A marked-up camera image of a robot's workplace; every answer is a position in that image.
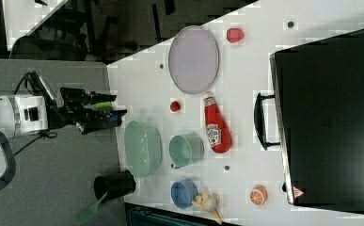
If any black utensil holder cup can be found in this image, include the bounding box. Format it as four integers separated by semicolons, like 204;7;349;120
93;170;136;202

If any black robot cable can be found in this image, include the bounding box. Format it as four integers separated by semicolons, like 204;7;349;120
12;71;58;157

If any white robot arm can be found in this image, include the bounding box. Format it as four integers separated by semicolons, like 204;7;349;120
0;88;127;138

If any beige plush garlic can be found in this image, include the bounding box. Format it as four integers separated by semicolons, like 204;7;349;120
192;191;223;225

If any large plush strawberry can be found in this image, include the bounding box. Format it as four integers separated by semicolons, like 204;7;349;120
227;27;245;43

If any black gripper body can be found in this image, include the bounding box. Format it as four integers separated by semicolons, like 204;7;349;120
47;88;95;135

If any green spatula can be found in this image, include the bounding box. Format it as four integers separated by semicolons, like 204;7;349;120
74;193;107;225

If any small plush strawberry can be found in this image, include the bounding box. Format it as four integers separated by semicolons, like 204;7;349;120
170;101;181;112

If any green metal mug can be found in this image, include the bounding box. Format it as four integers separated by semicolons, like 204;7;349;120
168;133;204;170

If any blue cup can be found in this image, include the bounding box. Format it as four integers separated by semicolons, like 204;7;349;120
170;179;198;209

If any lavender oval plate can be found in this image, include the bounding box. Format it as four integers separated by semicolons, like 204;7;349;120
168;25;219;94

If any green plastic strainer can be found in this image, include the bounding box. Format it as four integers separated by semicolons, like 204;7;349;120
124;121;162;178

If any blue metal frame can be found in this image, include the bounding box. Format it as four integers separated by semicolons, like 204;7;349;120
125;202;237;226

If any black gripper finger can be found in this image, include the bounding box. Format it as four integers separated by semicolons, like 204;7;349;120
90;91;117;105
84;109;127;132

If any red plush ketchup bottle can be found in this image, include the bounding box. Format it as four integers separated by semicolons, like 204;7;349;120
203;95;232;153

